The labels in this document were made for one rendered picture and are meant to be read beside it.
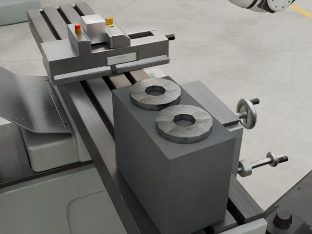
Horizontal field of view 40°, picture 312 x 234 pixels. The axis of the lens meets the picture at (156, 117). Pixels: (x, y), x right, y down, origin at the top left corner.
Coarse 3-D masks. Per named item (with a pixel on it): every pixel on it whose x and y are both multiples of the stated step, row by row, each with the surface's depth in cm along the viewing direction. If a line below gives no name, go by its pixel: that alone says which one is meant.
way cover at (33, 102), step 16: (0, 80) 118; (16, 80) 127; (32, 80) 130; (48, 80) 132; (0, 96) 109; (16, 96) 117; (32, 96) 121; (48, 96) 124; (0, 112) 101; (16, 112) 108; (32, 112) 114; (48, 112) 116; (64, 112) 118; (32, 128) 107; (48, 128) 109; (64, 128) 111
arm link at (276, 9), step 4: (268, 0) 110; (272, 0) 110; (276, 0) 110; (280, 0) 111; (284, 0) 111; (288, 0) 111; (292, 0) 112; (268, 4) 110; (272, 4) 110; (276, 4) 111; (280, 4) 111; (284, 4) 111; (288, 4) 112; (272, 8) 111; (276, 8) 111; (280, 8) 112; (284, 8) 112
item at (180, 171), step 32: (128, 96) 76; (160, 96) 73; (128, 128) 74; (160, 128) 66; (192, 128) 66; (224, 128) 68; (128, 160) 79; (160, 160) 65; (192, 160) 64; (224, 160) 68; (160, 192) 68; (192, 192) 68; (224, 192) 72; (160, 224) 72; (192, 224) 73
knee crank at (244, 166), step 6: (270, 156) 153; (276, 156) 152; (282, 156) 155; (240, 162) 149; (246, 162) 149; (252, 162) 151; (258, 162) 151; (264, 162) 152; (270, 162) 153; (276, 162) 152; (240, 168) 149; (246, 168) 148; (252, 168) 151; (240, 174) 151; (246, 174) 148
